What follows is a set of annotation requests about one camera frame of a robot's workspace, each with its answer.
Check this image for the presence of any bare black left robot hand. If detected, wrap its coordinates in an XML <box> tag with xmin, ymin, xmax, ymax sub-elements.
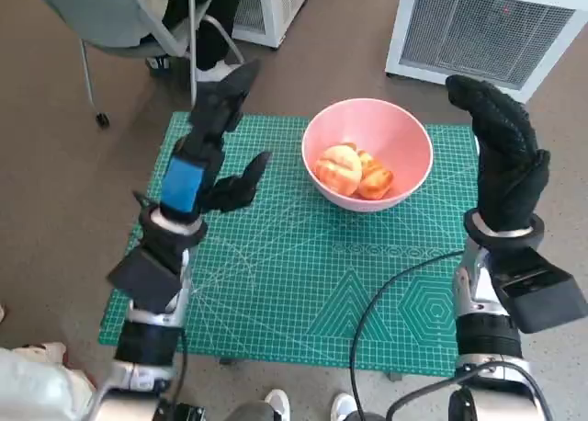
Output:
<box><xmin>158</xmin><ymin>58</ymin><xmax>274</xmax><ymax>220</ymax></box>

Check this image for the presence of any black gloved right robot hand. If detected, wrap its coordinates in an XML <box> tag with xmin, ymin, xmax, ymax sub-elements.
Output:
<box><xmin>445</xmin><ymin>74</ymin><xmax>551</xmax><ymax>233</ymax></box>

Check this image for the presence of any long braided toy bread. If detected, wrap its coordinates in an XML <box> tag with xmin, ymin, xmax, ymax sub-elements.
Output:
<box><xmin>346</xmin><ymin>141</ymin><xmax>395</xmax><ymax>200</ymax></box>

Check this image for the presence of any pink bowl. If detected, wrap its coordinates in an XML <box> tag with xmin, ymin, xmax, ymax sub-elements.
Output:
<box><xmin>300</xmin><ymin>97</ymin><xmax>435</xmax><ymax>212</ymax></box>

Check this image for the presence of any round toy bread bun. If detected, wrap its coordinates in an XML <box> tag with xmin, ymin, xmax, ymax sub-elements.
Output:
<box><xmin>314</xmin><ymin>143</ymin><xmax>364</xmax><ymax>197</ymax></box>

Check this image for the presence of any green cutting mat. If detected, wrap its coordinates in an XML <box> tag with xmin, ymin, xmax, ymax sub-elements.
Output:
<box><xmin>98</xmin><ymin>111</ymin><xmax>481</xmax><ymax>377</ymax></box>

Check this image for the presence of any large white mesh cabinet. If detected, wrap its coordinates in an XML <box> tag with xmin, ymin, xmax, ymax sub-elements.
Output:
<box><xmin>384</xmin><ymin>0</ymin><xmax>588</xmax><ymax>104</ymax></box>

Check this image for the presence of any person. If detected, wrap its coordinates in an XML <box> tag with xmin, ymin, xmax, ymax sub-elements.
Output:
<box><xmin>145</xmin><ymin>0</ymin><xmax>247</xmax><ymax>83</ymax></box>
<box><xmin>0</xmin><ymin>342</ymin><xmax>97</xmax><ymax>421</ymax></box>

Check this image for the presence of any grey chair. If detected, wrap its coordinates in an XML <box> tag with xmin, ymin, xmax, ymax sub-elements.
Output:
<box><xmin>22</xmin><ymin>0</ymin><xmax>247</xmax><ymax>129</ymax></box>

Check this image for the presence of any small white mesh cabinet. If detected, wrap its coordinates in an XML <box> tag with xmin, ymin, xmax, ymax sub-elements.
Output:
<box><xmin>232</xmin><ymin>0</ymin><xmax>318</xmax><ymax>49</ymax></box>

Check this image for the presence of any black box device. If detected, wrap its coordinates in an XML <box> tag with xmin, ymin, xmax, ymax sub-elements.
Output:
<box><xmin>153</xmin><ymin>402</ymin><xmax>207</xmax><ymax>421</ymax></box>

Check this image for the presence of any white shoe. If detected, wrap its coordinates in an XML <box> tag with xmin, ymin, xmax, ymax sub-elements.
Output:
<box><xmin>264</xmin><ymin>388</ymin><xmax>291</xmax><ymax>421</ymax></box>
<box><xmin>330</xmin><ymin>392</ymin><xmax>357</xmax><ymax>421</ymax></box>

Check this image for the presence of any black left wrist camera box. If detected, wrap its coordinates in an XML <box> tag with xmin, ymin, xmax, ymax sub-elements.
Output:
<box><xmin>107</xmin><ymin>245</ymin><xmax>183</xmax><ymax>312</ymax></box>

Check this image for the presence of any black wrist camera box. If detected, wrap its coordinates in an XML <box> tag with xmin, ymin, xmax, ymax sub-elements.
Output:
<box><xmin>107</xmin><ymin>245</ymin><xmax>183</xmax><ymax>312</ymax></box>
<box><xmin>493</xmin><ymin>246</ymin><xmax>588</xmax><ymax>335</ymax></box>

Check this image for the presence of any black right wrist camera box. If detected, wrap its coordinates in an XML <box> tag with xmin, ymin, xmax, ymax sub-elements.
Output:
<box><xmin>493</xmin><ymin>246</ymin><xmax>588</xmax><ymax>335</ymax></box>

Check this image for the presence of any black right arm cable loop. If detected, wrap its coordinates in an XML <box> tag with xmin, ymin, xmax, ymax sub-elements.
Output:
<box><xmin>385</xmin><ymin>363</ymin><xmax>550</xmax><ymax>421</ymax></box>

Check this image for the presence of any long black cable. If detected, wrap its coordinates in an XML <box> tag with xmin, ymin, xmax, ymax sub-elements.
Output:
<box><xmin>349</xmin><ymin>250</ymin><xmax>465</xmax><ymax>421</ymax></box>

